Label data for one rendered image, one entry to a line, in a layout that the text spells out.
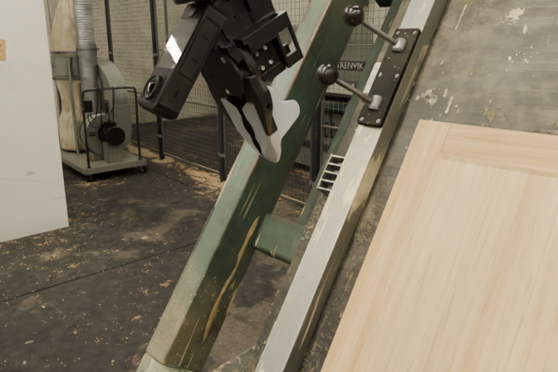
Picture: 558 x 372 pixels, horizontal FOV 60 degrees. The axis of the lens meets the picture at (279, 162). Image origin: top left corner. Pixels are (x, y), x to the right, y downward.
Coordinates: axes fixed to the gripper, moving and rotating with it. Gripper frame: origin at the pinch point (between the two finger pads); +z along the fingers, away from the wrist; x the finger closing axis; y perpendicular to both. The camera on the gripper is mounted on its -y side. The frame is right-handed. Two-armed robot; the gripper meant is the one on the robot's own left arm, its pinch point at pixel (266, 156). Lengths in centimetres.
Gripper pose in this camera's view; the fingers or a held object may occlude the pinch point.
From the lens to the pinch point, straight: 54.6
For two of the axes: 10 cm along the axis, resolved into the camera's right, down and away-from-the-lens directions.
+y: 6.9, -5.9, 4.2
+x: -6.3, -1.9, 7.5
